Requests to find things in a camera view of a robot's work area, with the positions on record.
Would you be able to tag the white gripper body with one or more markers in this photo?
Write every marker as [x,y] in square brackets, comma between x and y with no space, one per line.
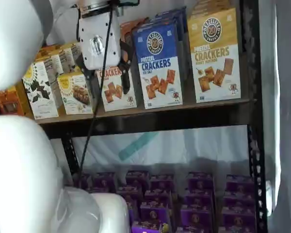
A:
[99,60]

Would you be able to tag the Simple Mills sweet thins box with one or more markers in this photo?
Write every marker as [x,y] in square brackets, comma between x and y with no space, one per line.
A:
[65,60]
[41,97]
[75,55]

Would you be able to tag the orange brown snack box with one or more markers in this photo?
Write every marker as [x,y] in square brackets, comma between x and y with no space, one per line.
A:
[9,102]

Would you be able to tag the blue white pretzel crackers box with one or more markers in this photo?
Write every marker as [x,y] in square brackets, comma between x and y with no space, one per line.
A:
[157,68]
[169,18]
[178,11]

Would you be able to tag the plain white curtain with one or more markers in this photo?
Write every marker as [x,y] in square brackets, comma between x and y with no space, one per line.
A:
[283,97]

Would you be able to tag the black metal shelf rack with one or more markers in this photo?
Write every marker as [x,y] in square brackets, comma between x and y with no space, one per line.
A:
[160,123]

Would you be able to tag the Simple Mills almond bars box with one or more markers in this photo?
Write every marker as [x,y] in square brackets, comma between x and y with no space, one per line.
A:
[71,97]

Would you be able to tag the yellow white pretzel crackers box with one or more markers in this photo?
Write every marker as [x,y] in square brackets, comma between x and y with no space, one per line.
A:
[213,55]

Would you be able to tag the orange white pretzel crackers box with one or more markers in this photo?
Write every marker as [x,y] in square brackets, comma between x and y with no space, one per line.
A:
[131,22]
[111,97]

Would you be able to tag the purple snack boxes group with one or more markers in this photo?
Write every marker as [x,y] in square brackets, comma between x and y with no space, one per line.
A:
[175,213]

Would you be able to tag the white backdrop with teal logo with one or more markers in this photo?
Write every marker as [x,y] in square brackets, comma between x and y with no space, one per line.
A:
[160,150]

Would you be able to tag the wooden shelf board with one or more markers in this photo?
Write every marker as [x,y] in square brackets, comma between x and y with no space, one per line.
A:
[160,109]

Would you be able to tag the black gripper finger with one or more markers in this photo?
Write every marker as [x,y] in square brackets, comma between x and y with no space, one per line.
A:
[89,77]
[126,60]

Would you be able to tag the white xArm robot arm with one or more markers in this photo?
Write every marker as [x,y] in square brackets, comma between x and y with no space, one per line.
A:
[14,48]

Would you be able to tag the dark wrist camera mount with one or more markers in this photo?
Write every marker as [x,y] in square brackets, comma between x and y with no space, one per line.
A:
[128,2]

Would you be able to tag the white box behind orange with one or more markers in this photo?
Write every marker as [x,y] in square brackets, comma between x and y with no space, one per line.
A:
[208,6]

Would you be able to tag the purple Annie's box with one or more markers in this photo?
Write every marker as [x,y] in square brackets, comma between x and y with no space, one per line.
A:
[148,228]
[238,201]
[238,221]
[133,194]
[200,180]
[196,216]
[194,229]
[137,177]
[86,180]
[198,197]
[155,213]
[104,182]
[239,183]
[157,196]
[133,211]
[161,182]

